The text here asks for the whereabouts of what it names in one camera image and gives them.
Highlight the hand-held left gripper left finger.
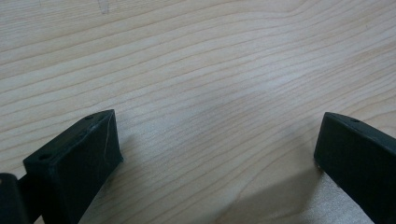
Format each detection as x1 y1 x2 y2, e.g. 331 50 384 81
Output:
22 108 125 224

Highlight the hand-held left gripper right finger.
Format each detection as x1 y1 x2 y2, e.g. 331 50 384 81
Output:
313 111 396 224

